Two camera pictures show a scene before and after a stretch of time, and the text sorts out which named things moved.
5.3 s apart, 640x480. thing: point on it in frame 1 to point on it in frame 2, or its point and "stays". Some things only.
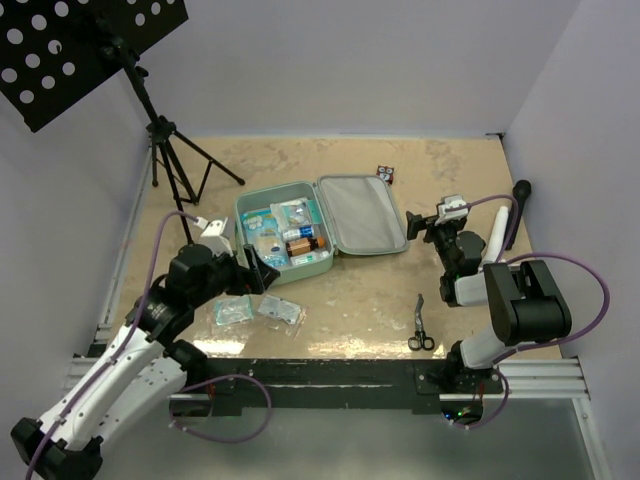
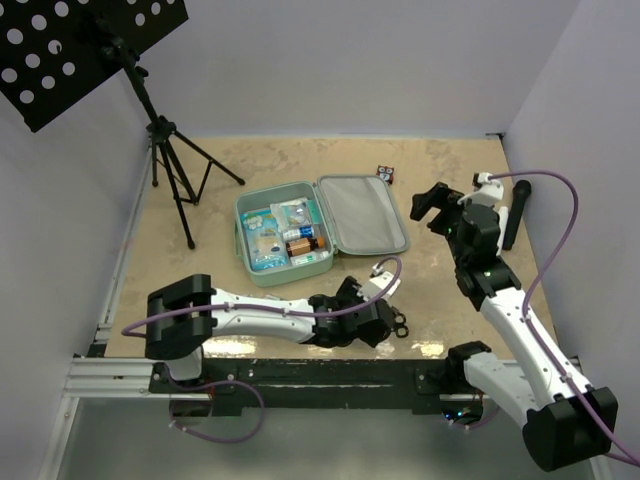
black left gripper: [260, 276] to [347, 293]
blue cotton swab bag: [262, 234] stays
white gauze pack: [291, 213] stays
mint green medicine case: [299, 226] stays
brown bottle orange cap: [304, 245] stays
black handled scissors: [420, 340] to [400, 327]
